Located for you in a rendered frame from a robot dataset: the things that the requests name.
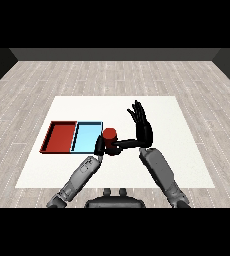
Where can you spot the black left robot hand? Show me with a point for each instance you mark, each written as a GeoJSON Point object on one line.
{"type": "Point", "coordinates": [100, 144]}

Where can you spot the dark grey robot body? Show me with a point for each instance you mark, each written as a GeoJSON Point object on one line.
{"type": "Point", "coordinates": [114, 201]}

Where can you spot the small red can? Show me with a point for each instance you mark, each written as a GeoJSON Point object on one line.
{"type": "Point", "coordinates": [109, 137]}

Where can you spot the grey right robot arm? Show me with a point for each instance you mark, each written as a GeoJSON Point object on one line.
{"type": "Point", "coordinates": [161, 172]}

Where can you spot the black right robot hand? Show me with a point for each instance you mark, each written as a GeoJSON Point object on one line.
{"type": "Point", "coordinates": [143, 130]}

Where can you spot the light blue shallow open box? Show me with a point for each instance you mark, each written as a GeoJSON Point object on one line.
{"type": "Point", "coordinates": [85, 137]}

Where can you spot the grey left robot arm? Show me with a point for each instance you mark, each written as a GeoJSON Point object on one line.
{"type": "Point", "coordinates": [77, 178]}

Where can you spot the red shallow open box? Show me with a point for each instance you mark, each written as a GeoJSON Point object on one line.
{"type": "Point", "coordinates": [59, 137]}

